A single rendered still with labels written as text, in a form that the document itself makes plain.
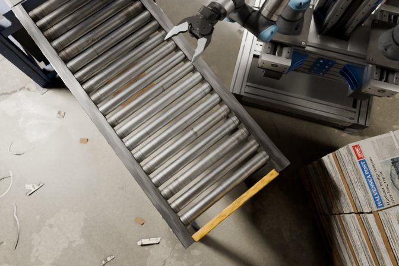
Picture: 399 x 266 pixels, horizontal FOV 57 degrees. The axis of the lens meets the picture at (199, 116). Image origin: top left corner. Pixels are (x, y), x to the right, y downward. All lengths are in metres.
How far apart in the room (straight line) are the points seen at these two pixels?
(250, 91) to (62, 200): 1.34
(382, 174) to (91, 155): 1.66
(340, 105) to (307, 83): 0.23
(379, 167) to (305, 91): 0.82
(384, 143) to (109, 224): 1.59
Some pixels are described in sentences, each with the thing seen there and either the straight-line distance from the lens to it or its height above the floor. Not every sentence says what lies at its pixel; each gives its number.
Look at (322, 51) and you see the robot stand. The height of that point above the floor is 0.73.
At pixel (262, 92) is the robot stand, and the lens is 2.24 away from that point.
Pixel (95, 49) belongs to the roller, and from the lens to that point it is 1.75.
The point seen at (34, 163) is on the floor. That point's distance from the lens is 2.56.
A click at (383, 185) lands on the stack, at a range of 1.67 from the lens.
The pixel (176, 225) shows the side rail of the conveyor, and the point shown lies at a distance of 1.53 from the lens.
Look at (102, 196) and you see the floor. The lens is 2.40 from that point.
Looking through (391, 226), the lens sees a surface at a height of 0.93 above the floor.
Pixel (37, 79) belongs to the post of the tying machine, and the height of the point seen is 0.14.
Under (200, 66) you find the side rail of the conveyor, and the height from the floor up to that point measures 0.80.
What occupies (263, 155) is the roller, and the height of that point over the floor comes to 0.80.
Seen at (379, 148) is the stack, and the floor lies 0.83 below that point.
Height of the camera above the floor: 2.32
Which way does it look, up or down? 75 degrees down
